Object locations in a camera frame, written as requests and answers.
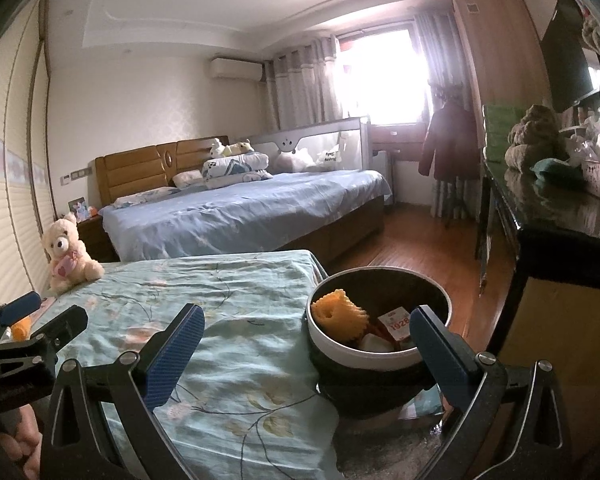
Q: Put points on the teal cloth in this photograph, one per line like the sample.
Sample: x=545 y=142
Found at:
x=555 y=170

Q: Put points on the yellow plush toy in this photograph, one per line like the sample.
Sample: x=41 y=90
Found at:
x=240 y=147

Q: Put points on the white rimmed waste bin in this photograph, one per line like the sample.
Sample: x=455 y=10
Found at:
x=330 y=360

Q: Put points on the orange ridged plastic toy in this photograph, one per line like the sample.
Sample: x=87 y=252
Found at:
x=337 y=317

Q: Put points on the small wooden desk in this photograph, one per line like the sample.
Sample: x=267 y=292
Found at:
x=395 y=137

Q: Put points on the dark wooden nightstand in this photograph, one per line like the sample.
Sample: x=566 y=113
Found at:
x=92 y=240

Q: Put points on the white foam pad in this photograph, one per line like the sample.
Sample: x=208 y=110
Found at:
x=375 y=344

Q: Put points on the white air conditioner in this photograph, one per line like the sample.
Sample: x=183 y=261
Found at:
x=235 y=67

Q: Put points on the flat patterned pillow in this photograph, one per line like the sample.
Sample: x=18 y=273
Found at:
x=140 y=196

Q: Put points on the folded blue white quilt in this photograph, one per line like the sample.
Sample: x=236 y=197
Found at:
x=235 y=165

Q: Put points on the wall switch panel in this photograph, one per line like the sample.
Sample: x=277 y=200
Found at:
x=77 y=174

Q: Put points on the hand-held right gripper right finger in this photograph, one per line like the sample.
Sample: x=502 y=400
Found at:
x=440 y=355

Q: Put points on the blue sheet bed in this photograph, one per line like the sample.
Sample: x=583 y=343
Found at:
x=240 y=210

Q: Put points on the wooden headboard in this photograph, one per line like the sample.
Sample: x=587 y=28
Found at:
x=145 y=165

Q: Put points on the brown plush toy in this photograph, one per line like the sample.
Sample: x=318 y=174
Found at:
x=532 y=135

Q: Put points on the green box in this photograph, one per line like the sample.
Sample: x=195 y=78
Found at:
x=495 y=127

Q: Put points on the small photo frame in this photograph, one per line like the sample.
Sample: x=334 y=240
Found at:
x=77 y=208

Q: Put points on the cream sliding door wardrobe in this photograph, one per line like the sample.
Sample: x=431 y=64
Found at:
x=10 y=185

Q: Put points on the white and red carton box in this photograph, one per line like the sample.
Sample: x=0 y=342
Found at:
x=397 y=322

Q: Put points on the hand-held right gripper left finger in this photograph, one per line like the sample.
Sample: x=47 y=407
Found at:
x=180 y=355

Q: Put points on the dark hanging coat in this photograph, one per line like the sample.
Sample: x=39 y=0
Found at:
x=447 y=140

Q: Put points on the white plush toy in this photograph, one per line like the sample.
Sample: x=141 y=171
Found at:
x=217 y=147

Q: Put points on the green floral bed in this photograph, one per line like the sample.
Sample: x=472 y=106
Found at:
x=230 y=310

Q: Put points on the bright window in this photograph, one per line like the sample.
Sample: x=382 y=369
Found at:
x=380 y=75

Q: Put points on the white pillow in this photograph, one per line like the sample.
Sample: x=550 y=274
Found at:
x=187 y=178

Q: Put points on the black television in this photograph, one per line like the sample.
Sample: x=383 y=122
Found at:
x=565 y=55

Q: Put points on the white stuffed bag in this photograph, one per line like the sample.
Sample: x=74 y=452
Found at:
x=292 y=160

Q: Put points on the grey patterned curtain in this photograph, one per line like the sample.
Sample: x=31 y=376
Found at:
x=440 y=50
x=305 y=85

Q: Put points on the grey bed guard rail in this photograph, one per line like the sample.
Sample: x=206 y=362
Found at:
x=320 y=142

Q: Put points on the black glossy cabinet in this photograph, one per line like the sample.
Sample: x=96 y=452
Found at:
x=555 y=215

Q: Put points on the person's left hand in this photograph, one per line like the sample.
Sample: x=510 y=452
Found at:
x=25 y=435

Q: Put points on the cream teddy bear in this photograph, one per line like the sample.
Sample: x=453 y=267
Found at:
x=67 y=255

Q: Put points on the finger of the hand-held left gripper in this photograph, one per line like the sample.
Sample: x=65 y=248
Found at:
x=60 y=327
x=20 y=305

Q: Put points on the tall wooden cabinet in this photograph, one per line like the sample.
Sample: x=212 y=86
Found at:
x=495 y=45

